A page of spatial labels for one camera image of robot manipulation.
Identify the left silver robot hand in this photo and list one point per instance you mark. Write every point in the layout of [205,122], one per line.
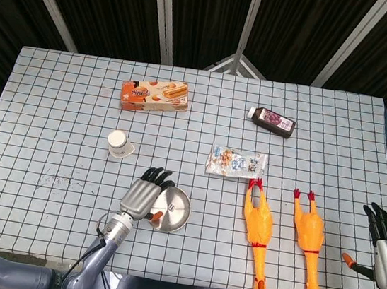
[140,198]

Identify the round metal plate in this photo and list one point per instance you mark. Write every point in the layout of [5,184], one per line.
[177,213]

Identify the white paper cup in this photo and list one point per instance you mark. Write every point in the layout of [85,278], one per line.
[118,145]

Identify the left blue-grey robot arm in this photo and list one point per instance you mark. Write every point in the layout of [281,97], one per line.
[100,257]

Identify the yellow rubber chicken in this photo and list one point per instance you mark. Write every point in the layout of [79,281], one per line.
[258,220]
[308,231]

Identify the crumpled snack bag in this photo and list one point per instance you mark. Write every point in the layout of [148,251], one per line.
[235,162]

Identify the orange biscuit box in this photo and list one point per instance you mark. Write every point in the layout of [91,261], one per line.
[155,95]

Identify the blue checkered tablecloth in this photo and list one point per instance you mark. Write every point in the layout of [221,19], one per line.
[319,161]

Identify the dark juice bottle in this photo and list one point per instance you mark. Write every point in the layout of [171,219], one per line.
[275,122]

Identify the triangular white frame bracket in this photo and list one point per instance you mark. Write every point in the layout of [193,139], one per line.
[235,62]

